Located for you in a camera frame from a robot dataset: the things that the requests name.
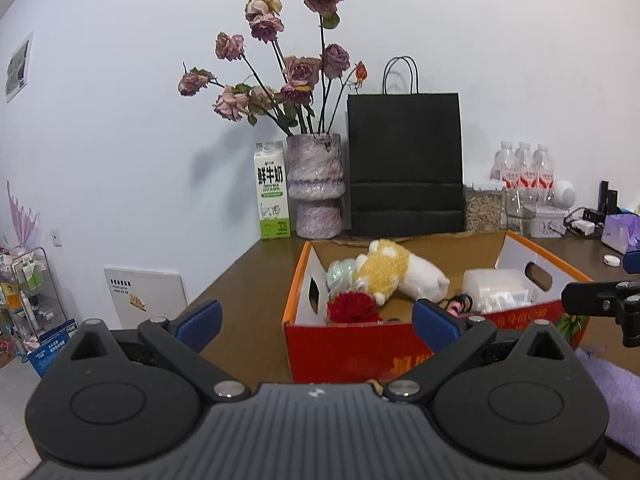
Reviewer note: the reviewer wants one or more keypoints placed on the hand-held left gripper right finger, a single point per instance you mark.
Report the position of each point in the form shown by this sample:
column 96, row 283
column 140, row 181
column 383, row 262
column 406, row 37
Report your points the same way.
column 435, row 322

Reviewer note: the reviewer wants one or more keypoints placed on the purple cloth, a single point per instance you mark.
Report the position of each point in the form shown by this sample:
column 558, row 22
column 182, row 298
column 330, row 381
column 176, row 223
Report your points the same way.
column 615, row 395

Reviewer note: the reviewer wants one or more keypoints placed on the clear water bottle red label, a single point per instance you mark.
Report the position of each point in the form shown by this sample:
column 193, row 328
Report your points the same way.
column 506, row 165
column 544, row 170
column 524, row 167

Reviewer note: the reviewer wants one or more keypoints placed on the black upright device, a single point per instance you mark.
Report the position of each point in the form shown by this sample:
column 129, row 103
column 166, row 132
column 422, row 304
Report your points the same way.
column 607, row 197

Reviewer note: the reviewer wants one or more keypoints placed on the iridescent plastic bag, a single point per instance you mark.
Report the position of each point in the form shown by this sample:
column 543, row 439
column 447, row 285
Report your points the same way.
column 340, row 275

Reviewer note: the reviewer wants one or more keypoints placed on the white wall outlet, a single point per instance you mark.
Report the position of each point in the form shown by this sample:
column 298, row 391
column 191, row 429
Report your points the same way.
column 56, row 238

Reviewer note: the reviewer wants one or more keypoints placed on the red cardboard box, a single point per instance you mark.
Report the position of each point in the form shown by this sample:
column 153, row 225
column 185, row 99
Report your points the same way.
column 350, row 355

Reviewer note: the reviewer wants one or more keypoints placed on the green and white milk carton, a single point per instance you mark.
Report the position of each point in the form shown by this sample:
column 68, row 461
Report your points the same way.
column 272, row 195

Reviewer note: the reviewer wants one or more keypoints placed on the wall poster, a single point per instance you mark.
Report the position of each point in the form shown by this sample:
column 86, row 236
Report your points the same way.
column 19, row 67

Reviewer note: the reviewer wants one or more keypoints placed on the white flat panel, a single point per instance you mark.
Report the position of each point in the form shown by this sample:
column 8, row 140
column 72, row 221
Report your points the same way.
column 145, row 295

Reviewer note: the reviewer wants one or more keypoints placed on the wooden desktop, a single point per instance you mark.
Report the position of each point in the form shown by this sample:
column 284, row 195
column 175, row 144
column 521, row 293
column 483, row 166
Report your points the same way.
column 250, row 280

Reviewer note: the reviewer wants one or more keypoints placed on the purple marbled vase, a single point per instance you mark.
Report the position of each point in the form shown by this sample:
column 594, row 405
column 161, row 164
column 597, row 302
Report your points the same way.
column 315, row 185

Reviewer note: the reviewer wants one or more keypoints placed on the white tin box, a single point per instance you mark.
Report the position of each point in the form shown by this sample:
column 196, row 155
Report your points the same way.
column 547, row 222

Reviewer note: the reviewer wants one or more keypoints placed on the clear container of pellets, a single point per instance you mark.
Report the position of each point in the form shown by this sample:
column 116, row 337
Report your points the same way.
column 482, row 210

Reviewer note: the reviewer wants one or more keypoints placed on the purple tissue pack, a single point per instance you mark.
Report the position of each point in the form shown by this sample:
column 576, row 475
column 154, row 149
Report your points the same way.
column 620, row 232

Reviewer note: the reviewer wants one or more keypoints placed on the dried pink roses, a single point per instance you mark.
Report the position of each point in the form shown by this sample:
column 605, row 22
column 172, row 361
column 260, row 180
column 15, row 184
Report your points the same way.
column 297, row 72

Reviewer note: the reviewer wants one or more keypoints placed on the yellow and white plush toy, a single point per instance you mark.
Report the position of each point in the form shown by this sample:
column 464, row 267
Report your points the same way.
column 385, row 270

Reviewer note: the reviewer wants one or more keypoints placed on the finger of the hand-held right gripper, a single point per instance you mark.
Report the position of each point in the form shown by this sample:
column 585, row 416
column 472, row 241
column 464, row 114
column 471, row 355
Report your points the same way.
column 595, row 297
column 632, row 263

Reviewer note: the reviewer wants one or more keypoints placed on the clear drinking glass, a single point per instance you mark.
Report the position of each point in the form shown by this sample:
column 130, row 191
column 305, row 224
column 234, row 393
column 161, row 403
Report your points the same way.
column 521, row 217

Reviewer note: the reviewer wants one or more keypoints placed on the blue printed carton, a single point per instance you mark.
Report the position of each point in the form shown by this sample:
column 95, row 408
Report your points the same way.
column 52, row 347

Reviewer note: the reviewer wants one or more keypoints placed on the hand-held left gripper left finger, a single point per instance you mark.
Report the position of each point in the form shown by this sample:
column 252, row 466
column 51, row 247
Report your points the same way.
column 200, row 317

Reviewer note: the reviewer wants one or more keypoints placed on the red artificial flower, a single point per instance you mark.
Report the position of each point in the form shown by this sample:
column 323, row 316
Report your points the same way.
column 352, row 307

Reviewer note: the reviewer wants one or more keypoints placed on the white tissue pack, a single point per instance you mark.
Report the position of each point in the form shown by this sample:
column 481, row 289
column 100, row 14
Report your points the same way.
column 492, row 282

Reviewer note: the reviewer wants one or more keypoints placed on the white round lid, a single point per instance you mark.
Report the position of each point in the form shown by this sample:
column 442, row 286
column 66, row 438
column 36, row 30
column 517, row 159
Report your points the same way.
column 611, row 260

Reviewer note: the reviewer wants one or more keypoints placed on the white tissue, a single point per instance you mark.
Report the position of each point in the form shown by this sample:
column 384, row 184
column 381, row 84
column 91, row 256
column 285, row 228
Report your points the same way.
column 502, row 302

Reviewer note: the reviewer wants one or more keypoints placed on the black paper bag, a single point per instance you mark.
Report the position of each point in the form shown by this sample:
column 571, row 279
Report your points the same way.
column 405, row 160

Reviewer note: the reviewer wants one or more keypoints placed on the white power adapter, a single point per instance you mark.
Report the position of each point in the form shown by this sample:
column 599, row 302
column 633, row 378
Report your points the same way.
column 583, row 227

